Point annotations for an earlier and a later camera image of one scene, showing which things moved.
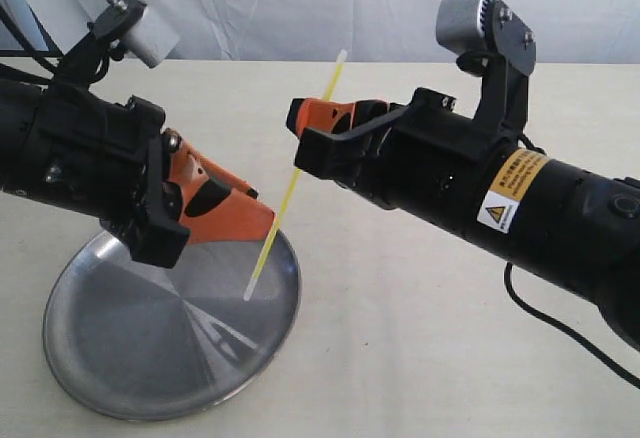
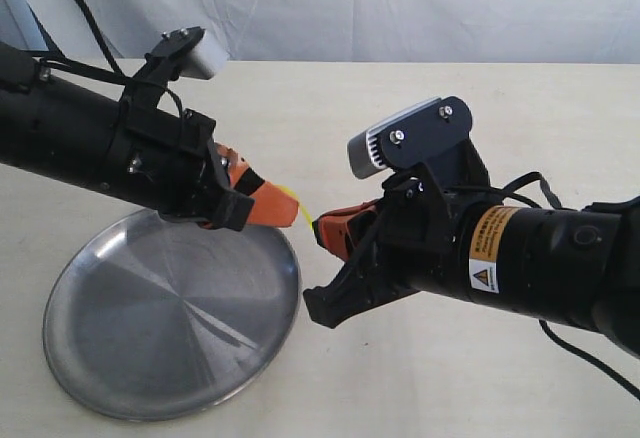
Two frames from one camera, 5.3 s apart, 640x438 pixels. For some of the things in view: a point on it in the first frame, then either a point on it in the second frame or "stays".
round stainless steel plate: (155, 343) stays
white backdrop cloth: (310, 9) stays
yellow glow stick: (275, 226) → (306, 214)
